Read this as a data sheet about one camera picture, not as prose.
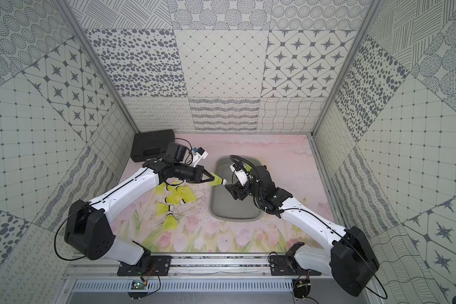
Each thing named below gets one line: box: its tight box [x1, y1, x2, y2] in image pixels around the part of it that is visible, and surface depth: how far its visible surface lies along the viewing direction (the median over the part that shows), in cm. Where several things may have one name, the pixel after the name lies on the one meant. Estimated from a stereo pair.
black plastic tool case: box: [130, 129, 175, 163], surface depth 109 cm
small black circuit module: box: [292, 278, 311, 299], surface depth 74 cm
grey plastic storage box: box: [209, 155, 263, 222], surface depth 90 cm
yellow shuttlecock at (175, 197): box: [167, 190, 184, 205], surface depth 92 cm
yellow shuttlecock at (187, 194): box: [176, 186, 198, 203], surface depth 93 cm
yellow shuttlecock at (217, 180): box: [209, 172, 227, 187], surface depth 81 cm
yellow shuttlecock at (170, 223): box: [162, 210, 179, 231], surface depth 87 cm
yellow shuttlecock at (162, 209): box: [156, 202, 175, 216], surface depth 90 cm
